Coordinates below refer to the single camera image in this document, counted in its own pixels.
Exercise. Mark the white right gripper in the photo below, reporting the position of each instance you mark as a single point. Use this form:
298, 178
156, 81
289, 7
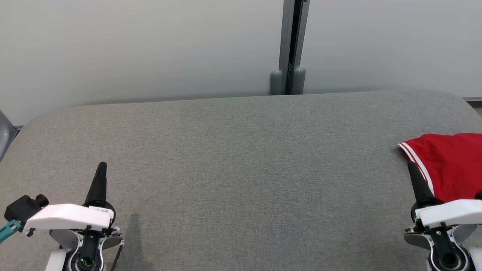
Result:
455, 212

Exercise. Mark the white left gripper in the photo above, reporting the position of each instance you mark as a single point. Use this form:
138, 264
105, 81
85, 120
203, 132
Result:
67, 216

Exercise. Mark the red white basketball jersey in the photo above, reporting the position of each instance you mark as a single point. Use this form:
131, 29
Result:
455, 165

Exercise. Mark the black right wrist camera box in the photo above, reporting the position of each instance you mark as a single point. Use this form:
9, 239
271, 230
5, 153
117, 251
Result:
479, 195

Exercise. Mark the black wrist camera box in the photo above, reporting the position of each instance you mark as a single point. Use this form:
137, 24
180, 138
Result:
479, 195
22, 209

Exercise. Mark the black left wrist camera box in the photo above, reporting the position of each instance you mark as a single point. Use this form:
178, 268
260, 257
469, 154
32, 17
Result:
22, 209

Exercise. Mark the grey metal partition post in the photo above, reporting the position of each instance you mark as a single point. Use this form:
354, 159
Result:
5, 135
293, 34

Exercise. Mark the grey cylindrical post foot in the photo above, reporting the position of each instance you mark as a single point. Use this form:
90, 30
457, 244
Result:
276, 83
299, 81

